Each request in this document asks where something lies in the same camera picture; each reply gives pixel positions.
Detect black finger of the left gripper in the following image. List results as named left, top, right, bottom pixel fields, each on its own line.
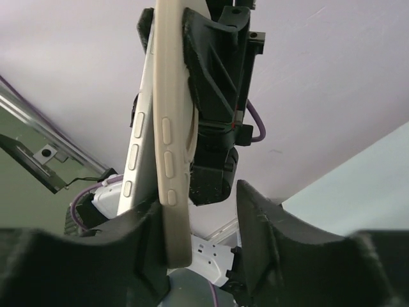
left=137, top=8, right=154, bottom=52

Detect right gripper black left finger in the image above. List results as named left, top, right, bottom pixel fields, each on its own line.
left=1, top=201, right=169, bottom=306

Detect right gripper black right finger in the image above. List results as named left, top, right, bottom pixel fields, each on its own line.
left=236, top=180, right=408, bottom=306

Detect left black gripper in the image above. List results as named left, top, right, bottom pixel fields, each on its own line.
left=182, top=1, right=265, bottom=206

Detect beige silicone phone case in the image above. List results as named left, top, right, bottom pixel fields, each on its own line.
left=152, top=1, right=210, bottom=269

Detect black phone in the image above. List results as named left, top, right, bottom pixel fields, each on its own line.
left=116, top=31, right=160, bottom=217

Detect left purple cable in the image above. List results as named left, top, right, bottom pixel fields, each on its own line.
left=70, top=98, right=268, bottom=307

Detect aluminium front frame rail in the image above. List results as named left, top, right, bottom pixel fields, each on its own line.
left=1, top=75, right=109, bottom=173

